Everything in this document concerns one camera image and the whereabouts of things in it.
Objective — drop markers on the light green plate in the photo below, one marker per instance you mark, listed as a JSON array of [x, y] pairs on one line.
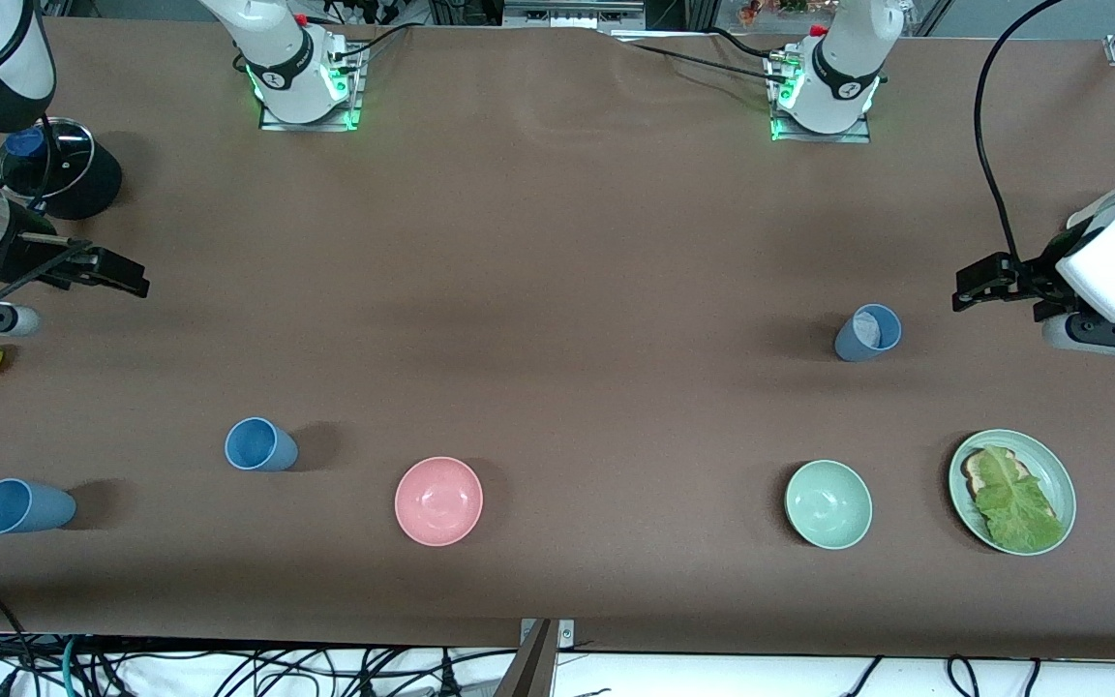
[[1061, 474]]

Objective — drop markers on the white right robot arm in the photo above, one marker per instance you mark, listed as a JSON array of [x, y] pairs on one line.
[[286, 58]]

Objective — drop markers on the pink bowl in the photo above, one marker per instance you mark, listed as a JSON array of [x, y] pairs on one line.
[[438, 501]]

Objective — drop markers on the glass lid with blue knob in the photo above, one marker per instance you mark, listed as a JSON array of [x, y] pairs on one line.
[[49, 155]]

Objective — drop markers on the blue plastic cup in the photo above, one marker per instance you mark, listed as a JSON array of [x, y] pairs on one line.
[[865, 334], [259, 445], [20, 506]]

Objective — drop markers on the green lettuce leaf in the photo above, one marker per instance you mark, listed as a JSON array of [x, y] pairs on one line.
[[1017, 508]]

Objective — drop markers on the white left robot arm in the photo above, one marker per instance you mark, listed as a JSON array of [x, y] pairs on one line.
[[843, 58]]

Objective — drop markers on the toast bread slice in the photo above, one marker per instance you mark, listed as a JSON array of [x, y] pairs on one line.
[[976, 474]]

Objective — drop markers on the metal table edge bracket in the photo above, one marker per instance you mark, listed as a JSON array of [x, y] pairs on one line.
[[565, 634]]

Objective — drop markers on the light green bowl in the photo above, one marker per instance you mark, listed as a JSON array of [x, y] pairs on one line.
[[828, 504]]

